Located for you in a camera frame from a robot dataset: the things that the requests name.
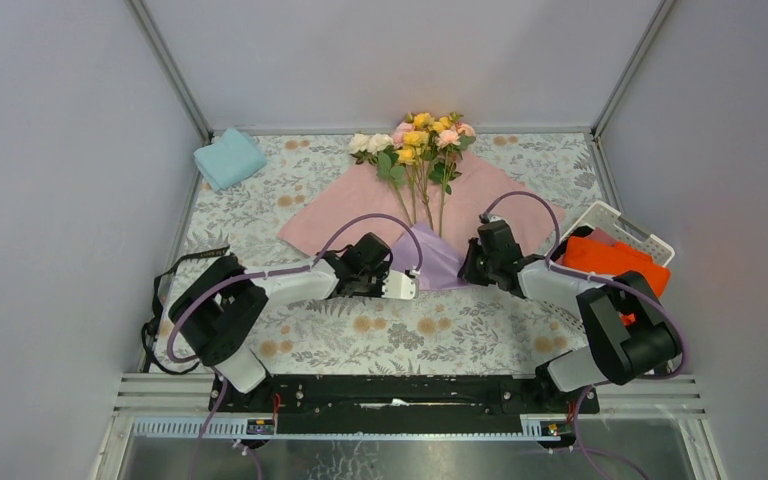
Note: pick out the orange cloth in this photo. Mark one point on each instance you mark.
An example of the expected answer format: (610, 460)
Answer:
(589, 256)

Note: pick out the white fake flower stem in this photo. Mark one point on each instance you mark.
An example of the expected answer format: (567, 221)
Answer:
(379, 151)

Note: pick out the floral tablecloth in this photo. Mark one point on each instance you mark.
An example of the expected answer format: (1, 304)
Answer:
(466, 331)

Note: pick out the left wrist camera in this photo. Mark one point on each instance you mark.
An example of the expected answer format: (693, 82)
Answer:
(400, 285)

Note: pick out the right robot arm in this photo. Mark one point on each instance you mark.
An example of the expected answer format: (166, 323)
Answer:
(627, 330)

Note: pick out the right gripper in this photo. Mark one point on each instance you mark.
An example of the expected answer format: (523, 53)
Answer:
(467, 271)

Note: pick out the yellow fake flower stem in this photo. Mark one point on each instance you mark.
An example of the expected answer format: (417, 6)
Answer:
(430, 147)

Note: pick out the white plastic basket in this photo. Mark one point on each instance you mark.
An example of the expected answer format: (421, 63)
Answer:
(601, 215)

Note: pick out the pink fake flower stem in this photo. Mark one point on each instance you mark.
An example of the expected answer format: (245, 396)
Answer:
(467, 138)

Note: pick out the pink cloth in basket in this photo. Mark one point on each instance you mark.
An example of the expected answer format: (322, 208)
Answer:
(602, 237)

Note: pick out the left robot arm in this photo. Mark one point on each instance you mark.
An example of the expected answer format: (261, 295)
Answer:
(217, 312)

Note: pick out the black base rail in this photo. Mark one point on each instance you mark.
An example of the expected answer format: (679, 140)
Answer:
(389, 404)

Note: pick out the light blue folded towel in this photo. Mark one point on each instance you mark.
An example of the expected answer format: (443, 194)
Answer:
(233, 157)

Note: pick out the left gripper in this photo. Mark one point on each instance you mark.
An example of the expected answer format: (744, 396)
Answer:
(380, 272)

